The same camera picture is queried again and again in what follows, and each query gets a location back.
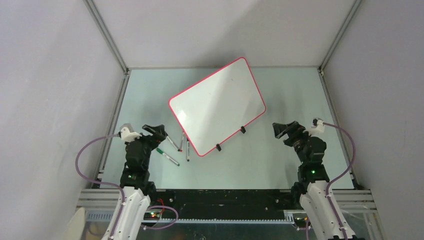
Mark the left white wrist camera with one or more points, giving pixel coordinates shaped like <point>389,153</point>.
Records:
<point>127,133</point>

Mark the black-capped whiteboard marker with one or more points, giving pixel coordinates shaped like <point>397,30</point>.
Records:
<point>172,143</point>

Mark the blue-capped whiteboard marker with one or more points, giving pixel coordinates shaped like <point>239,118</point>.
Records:
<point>187,149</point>

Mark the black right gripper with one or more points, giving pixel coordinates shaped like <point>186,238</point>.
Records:
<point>294,130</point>

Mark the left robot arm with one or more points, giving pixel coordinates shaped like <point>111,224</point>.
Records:
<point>135,188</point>

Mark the left electronics board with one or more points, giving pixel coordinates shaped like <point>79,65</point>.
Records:
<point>151,216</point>

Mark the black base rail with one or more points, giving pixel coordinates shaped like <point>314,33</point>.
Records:
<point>228,204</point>

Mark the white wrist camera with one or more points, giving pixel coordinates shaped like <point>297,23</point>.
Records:
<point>127,133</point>
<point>317,126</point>

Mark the right electronics board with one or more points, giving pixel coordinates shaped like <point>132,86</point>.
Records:
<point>301,222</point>

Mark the electronics board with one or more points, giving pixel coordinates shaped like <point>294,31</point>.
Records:
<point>301,222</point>
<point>151,216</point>

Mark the pink-framed whiteboard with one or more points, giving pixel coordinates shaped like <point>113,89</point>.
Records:
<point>213,110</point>

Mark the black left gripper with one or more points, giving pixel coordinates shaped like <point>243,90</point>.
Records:
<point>154,139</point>

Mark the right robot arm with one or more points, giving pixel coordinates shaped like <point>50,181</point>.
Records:
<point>313,189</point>

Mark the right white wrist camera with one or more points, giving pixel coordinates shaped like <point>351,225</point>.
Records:
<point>317,126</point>

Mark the green whiteboard marker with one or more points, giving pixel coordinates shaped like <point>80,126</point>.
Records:
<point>175,162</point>

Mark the red-capped whiteboard marker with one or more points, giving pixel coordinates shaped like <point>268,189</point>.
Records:
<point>181,145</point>

